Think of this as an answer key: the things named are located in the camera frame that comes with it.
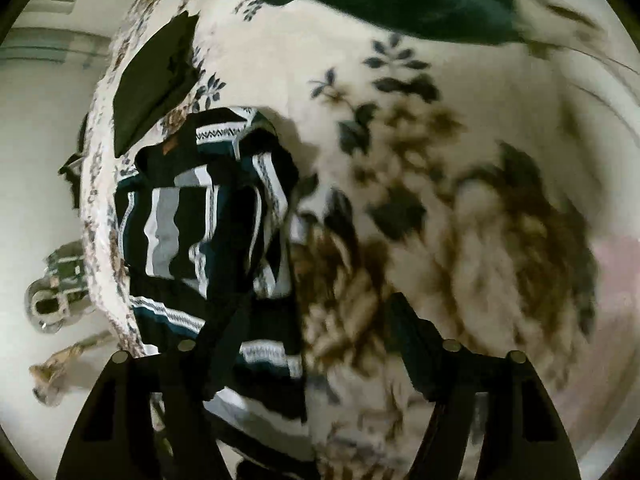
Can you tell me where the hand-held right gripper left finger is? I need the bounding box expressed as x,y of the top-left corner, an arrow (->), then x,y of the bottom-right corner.
55,287 -> 261,480

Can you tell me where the patterned slipper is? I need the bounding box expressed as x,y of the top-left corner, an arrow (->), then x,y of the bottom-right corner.
29,331 -> 117,407

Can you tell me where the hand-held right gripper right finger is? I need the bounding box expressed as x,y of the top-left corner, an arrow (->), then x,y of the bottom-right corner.
384,291 -> 583,480

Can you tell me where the striped navy and white garment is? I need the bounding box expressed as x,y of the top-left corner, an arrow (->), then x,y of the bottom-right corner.
114,106 -> 321,480

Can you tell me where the black folded garment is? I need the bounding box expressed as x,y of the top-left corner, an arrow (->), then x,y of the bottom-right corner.
113,10 -> 202,157

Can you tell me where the floral printed bed sheet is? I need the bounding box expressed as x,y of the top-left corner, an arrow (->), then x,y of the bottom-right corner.
80,0 -> 632,480

